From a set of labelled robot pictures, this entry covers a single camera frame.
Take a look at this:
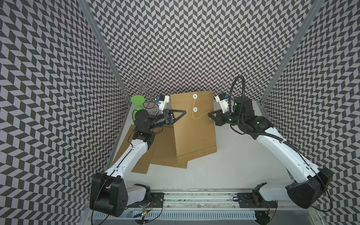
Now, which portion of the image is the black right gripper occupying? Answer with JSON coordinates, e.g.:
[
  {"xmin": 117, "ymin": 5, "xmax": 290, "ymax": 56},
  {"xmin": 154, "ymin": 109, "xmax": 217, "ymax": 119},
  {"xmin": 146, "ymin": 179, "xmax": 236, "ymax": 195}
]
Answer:
[{"xmin": 208, "ymin": 108, "xmax": 244, "ymax": 126}]

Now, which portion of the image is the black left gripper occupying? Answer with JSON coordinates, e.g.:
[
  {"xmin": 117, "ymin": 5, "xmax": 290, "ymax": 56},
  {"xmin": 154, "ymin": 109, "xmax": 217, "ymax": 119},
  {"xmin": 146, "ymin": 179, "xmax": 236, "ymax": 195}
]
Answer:
[{"xmin": 147, "ymin": 109, "xmax": 186, "ymax": 130}]

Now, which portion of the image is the brown file bag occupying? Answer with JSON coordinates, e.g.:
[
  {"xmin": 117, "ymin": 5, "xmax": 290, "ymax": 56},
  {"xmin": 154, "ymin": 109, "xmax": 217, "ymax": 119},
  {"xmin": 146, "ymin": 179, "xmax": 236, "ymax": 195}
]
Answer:
[
  {"xmin": 151, "ymin": 126, "xmax": 188, "ymax": 169},
  {"xmin": 106, "ymin": 125, "xmax": 154, "ymax": 179},
  {"xmin": 170, "ymin": 91, "xmax": 217, "ymax": 163}
]

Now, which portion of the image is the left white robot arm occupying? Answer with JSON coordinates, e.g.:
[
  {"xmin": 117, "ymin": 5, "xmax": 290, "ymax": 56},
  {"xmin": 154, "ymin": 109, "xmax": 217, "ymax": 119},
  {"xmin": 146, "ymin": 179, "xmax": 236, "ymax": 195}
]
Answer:
[{"xmin": 90, "ymin": 109, "xmax": 186, "ymax": 217}]

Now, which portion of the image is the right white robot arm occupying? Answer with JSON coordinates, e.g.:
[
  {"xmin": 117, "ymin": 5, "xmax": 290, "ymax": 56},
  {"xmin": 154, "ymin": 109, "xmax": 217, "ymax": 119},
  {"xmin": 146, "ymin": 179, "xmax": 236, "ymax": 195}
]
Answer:
[{"xmin": 208, "ymin": 93, "xmax": 333, "ymax": 209}]

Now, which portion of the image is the green plastic goblet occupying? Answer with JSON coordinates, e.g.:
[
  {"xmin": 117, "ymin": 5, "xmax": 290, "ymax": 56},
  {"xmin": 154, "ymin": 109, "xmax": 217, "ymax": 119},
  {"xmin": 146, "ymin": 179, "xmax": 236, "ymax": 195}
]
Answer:
[{"xmin": 131, "ymin": 95, "xmax": 145, "ymax": 120}]

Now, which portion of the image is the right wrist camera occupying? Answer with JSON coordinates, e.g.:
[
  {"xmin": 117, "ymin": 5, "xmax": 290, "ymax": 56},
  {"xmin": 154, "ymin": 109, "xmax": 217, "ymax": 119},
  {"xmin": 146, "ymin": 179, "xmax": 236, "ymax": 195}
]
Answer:
[{"xmin": 215, "ymin": 93, "xmax": 229, "ymax": 113}]

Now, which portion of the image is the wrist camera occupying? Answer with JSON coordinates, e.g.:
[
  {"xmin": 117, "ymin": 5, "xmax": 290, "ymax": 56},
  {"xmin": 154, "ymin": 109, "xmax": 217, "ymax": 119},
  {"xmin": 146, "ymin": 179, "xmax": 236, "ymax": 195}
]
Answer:
[
  {"xmin": 155, "ymin": 95, "xmax": 170, "ymax": 111},
  {"xmin": 215, "ymin": 93, "xmax": 229, "ymax": 113}
]

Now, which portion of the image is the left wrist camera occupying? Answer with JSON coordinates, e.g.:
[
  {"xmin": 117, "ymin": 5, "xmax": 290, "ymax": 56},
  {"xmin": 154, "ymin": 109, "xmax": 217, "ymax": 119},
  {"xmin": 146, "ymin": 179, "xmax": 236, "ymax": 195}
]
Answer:
[{"xmin": 155, "ymin": 95, "xmax": 170, "ymax": 111}]

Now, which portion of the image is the metal wire cup rack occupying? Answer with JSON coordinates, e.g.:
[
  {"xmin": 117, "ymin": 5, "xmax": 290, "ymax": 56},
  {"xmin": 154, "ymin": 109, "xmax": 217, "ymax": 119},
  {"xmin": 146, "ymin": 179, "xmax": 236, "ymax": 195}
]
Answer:
[{"xmin": 122, "ymin": 80, "xmax": 160, "ymax": 115}]

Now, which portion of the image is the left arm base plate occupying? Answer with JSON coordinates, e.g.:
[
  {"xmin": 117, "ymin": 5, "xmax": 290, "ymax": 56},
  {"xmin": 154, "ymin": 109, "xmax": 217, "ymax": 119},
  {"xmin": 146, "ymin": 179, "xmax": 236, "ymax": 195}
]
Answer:
[{"xmin": 127, "ymin": 192, "xmax": 165, "ymax": 209}]

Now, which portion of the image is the aluminium front rail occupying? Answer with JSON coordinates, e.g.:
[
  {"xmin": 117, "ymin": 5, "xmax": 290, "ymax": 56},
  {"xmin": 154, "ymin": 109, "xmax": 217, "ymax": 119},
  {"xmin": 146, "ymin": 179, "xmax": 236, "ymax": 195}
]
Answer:
[{"xmin": 87, "ymin": 190, "xmax": 318, "ymax": 211}]

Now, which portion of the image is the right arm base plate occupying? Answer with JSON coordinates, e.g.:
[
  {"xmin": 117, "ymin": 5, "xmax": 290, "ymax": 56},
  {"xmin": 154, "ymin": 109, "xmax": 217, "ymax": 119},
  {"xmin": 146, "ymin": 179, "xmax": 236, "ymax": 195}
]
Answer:
[{"xmin": 236, "ymin": 193, "xmax": 278, "ymax": 209}]

